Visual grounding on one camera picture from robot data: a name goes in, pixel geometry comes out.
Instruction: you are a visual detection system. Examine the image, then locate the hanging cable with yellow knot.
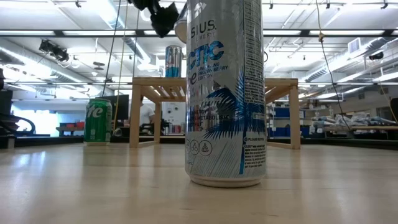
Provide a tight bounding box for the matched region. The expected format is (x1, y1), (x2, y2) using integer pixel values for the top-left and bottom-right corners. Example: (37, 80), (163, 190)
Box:
(315, 0), (354, 132)

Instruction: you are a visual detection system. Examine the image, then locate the hanging black cable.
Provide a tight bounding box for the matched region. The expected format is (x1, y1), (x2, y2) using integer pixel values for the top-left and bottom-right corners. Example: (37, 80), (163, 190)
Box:
(101, 0), (122, 98)

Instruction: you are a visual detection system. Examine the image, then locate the pile of wrapped parts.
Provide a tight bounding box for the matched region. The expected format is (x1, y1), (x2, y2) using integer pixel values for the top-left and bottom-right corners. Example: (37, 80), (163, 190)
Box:
(312, 111), (397, 128)

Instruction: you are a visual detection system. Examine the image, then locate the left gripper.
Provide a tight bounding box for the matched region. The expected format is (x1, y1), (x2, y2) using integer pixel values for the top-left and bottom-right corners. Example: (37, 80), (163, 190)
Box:
(126, 0), (180, 39)

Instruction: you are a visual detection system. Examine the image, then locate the black ceiling camera cluster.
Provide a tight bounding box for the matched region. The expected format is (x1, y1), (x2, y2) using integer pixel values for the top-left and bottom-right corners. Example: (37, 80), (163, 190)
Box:
(38, 39), (70, 63)

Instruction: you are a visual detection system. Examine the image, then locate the wooden slatted shelf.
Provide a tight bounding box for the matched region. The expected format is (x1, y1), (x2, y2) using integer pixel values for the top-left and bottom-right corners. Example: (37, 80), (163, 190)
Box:
(129, 77), (302, 150)

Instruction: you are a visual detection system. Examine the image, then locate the low bench with red bins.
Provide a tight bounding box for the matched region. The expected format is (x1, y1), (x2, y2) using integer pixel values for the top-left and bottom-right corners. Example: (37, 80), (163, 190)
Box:
(55, 121), (85, 137)

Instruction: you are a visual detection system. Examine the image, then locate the person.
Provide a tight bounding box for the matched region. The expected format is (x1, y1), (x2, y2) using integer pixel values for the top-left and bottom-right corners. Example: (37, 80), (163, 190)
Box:
(139, 96), (156, 135)

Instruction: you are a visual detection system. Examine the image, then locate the wooden-top metal workbench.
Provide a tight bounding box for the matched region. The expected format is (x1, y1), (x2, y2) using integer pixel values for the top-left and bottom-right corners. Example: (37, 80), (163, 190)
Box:
(312, 124), (398, 141)

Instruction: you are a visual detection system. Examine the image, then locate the shelving with blue bins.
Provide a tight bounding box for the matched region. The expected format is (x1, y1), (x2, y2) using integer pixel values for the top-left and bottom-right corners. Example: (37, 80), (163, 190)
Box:
(266, 106), (312, 138)

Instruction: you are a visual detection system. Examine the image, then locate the blue silver Red Bull can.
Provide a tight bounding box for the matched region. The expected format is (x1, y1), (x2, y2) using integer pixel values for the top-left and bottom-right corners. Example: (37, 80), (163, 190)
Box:
(164, 45), (183, 78)

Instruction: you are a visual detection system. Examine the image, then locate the white ring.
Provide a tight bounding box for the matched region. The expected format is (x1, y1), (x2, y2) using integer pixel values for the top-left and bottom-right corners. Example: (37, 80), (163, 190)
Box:
(139, 7), (154, 22)

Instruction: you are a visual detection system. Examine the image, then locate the black monitor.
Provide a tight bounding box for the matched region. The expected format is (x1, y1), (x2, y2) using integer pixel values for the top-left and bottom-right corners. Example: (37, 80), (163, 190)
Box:
(96, 95), (130, 122)

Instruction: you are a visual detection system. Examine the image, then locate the white Celsius can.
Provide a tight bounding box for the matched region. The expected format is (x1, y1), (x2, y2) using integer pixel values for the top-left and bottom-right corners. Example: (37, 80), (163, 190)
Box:
(184, 0), (267, 189)

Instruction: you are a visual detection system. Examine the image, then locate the green Sprite can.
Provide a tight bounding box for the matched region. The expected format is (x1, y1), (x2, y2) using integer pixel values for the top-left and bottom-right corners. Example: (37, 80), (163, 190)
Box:
(83, 98), (113, 146)

